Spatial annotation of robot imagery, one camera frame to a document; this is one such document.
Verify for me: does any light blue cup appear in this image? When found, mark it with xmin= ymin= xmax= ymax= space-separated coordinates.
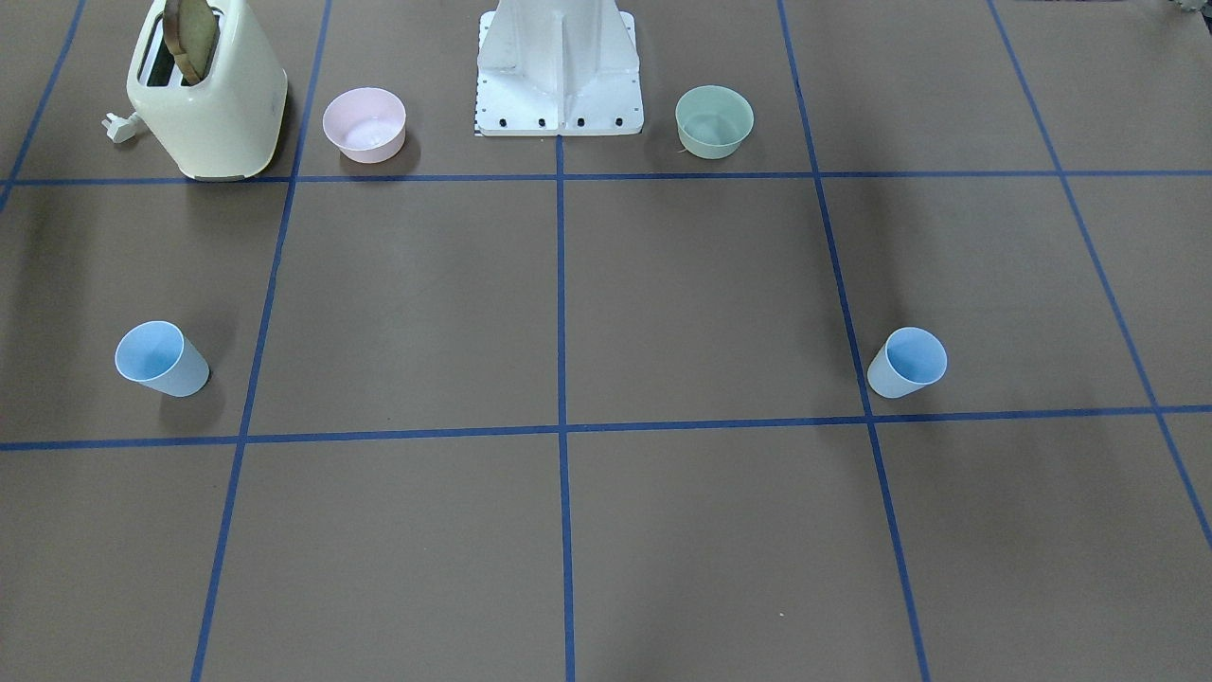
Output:
xmin=867 ymin=327 xmax=949 ymax=399
xmin=114 ymin=320 xmax=208 ymax=399

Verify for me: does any green plastic bowl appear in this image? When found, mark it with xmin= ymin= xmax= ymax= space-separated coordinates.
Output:
xmin=674 ymin=84 xmax=755 ymax=160

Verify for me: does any pink plastic bowl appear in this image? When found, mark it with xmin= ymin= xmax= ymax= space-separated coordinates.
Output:
xmin=322 ymin=87 xmax=407 ymax=164

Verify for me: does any cream white toaster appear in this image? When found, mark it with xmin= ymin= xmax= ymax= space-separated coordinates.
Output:
xmin=102 ymin=1 xmax=288 ymax=182

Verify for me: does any brown toast slice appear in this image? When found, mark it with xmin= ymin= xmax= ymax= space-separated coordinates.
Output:
xmin=162 ymin=0 xmax=218 ymax=86

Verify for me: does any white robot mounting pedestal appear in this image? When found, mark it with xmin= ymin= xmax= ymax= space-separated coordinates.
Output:
xmin=473 ymin=1 xmax=645 ymax=137

